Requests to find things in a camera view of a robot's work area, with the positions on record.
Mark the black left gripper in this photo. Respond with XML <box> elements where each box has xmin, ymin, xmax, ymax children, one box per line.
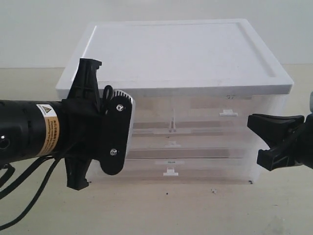
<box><xmin>61</xmin><ymin>58</ymin><xmax>102</xmax><ymax>190</ymax></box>

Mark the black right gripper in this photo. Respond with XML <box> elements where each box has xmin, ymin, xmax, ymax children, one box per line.
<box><xmin>247</xmin><ymin>114</ymin><xmax>313</xmax><ymax>171</ymax></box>

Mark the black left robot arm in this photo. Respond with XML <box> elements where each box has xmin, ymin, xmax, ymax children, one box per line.
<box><xmin>0</xmin><ymin>58</ymin><xmax>102</xmax><ymax>190</ymax></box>

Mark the clear top right drawer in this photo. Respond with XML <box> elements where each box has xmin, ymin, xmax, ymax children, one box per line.
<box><xmin>172</xmin><ymin>96</ymin><xmax>260</xmax><ymax>129</ymax></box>

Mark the white translucent drawer cabinet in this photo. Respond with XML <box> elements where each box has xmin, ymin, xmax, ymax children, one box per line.
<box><xmin>56</xmin><ymin>19</ymin><xmax>293</xmax><ymax>181</ymax></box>

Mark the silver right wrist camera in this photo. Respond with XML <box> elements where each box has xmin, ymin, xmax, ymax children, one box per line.
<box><xmin>309</xmin><ymin>92</ymin><xmax>313</xmax><ymax>113</ymax></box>

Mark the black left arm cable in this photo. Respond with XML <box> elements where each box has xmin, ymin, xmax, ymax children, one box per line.
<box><xmin>0</xmin><ymin>146</ymin><xmax>74</xmax><ymax>232</ymax></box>

